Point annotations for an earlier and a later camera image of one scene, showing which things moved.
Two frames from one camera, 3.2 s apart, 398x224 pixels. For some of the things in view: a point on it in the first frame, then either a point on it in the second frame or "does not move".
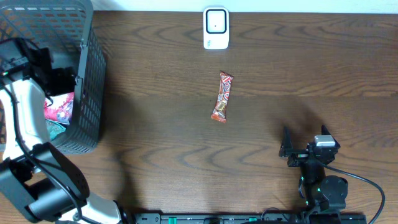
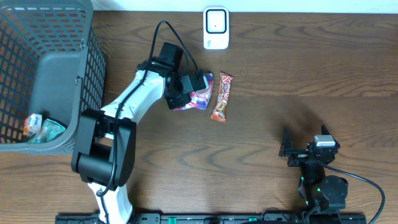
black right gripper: x=286 y=145 does not move
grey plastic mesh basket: x=66 y=27 does not move
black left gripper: x=62 y=79 to x=193 y=83
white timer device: x=216 y=28 does not move
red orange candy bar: x=220 y=110 does not move
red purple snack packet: x=61 y=108 to x=199 y=98
